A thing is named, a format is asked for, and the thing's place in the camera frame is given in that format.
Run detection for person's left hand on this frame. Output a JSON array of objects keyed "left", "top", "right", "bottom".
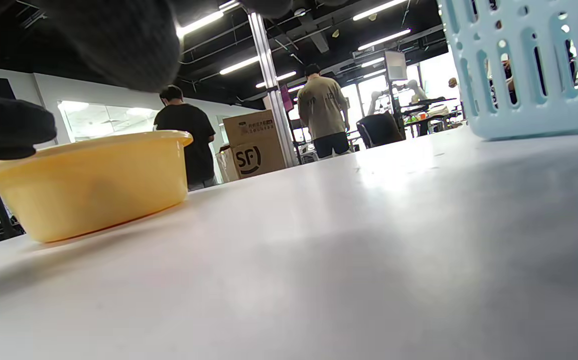
[{"left": 0, "top": 95, "right": 58, "bottom": 186}]

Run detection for person's right hand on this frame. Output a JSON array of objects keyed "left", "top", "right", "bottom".
[{"left": 34, "top": 0, "right": 295, "bottom": 94}]

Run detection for yellow plastic basin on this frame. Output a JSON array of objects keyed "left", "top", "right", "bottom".
[{"left": 0, "top": 130, "right": 194, "bottom": 244}]

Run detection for ceiling light tubes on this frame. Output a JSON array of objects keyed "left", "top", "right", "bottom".
[{"left": 176, "top": 0, "right": 412, "bottom": 93}]

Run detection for brown cardboard box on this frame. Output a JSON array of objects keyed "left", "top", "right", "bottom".
[{"left": 222, "top": 110, "right": 287, "bottom": 181}]

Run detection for black office chair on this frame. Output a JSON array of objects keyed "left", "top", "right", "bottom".
[{"left": 356, "top": 112, "right": 405, "bottom": 149}]

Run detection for grey monitor screen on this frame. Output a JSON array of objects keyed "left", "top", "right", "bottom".
[{"left": 384, "top": 50, "right": 409, "bottom": 82}]

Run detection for light blue plastic basket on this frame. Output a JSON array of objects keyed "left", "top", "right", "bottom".
[{"left": 439, "top": 0, "right": 578, "bottom": 141}]

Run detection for upright aluminium post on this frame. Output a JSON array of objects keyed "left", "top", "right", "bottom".
[{"left": 248, "top": 11, "right": 300, "bottom": 168}]

